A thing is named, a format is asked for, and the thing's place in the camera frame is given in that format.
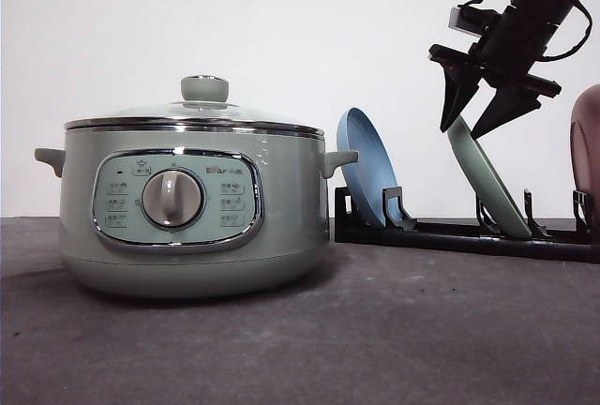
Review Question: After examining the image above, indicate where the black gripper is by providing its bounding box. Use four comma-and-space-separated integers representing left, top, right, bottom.
428, 7, 561, 139

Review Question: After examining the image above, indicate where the green plate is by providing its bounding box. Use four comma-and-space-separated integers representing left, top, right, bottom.
447, 116, 533, 240

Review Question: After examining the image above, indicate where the glass steamer lid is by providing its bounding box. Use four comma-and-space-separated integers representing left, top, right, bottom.
65, 75, 324, 140

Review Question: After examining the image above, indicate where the pink plate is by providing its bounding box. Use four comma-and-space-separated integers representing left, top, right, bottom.
570, 84, 600, 230

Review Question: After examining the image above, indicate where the blue plate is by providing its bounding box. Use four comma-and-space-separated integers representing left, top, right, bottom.
336, 107, 402, 225

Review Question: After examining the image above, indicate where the green electric steamer pot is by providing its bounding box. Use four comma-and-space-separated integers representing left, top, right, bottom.
34, 116, 359, 300

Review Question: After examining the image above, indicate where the black dish rack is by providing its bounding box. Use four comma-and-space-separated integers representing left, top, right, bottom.
334, 187, 600, 263

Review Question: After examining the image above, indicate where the grey table mat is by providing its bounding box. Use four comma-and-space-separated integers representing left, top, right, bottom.
0, 217, 600, 405

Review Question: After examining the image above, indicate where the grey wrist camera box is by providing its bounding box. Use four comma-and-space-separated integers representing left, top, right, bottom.
448, 6, 484, 37

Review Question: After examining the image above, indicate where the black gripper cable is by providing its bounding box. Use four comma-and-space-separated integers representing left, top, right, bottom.
457, 0, 593, 61

